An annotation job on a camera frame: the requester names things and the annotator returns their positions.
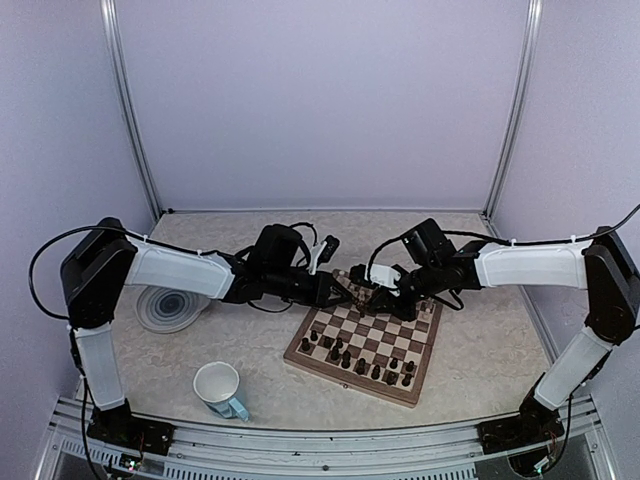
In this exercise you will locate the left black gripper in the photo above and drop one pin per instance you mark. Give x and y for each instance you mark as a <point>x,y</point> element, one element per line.
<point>320,294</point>

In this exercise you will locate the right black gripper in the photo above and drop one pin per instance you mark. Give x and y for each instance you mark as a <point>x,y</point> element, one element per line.
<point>382,297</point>

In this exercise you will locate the dark knight piece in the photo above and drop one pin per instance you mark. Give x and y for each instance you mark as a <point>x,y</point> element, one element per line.
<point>360,304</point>

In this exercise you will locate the dark king piece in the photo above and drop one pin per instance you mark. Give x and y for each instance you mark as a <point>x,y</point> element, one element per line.
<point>327,342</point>

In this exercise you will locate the dark bishop piece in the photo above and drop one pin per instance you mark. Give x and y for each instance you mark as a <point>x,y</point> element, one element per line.
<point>361,366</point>

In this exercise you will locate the dark queen piece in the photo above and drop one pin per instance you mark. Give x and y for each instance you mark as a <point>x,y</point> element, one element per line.
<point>376,372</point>

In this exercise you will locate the dark rook piece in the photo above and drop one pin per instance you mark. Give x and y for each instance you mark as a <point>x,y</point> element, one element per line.
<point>391,378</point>

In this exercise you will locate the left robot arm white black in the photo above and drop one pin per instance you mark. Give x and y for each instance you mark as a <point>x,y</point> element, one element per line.
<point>109,258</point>

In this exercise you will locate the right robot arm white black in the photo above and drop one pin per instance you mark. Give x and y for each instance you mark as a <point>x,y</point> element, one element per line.
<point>598,263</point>

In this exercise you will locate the wooden chess board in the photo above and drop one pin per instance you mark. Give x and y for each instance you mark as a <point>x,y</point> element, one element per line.
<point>377,339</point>

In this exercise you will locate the light blue mug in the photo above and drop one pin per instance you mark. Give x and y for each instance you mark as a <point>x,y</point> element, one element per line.
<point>217,384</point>

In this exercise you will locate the grey silicone round lid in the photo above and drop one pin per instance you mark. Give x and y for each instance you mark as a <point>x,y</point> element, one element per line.
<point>167,311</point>

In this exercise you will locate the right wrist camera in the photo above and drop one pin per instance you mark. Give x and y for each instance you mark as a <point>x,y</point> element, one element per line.
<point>374,276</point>

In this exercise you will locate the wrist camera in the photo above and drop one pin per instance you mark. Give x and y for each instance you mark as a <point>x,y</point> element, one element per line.
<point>322,253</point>
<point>374,276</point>

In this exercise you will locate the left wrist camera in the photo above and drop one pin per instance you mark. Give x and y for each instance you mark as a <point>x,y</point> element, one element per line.
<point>322,253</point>

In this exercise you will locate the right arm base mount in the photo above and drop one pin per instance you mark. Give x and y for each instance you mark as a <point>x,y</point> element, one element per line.
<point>520,430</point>

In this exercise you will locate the front aluminium rail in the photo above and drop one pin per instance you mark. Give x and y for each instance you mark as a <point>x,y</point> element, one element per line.
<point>441,451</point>

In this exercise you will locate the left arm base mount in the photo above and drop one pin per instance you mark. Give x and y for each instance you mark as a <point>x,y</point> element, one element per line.
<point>121,428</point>

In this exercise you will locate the right aluminium frame post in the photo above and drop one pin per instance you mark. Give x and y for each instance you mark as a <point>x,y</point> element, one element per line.
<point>526,62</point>

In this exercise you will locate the aluminium frame post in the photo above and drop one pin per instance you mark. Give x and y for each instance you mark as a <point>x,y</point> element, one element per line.
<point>118,64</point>
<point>526,62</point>

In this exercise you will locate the left aluminium frame post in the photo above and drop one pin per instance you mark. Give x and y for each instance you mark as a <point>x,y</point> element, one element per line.
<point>118,64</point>

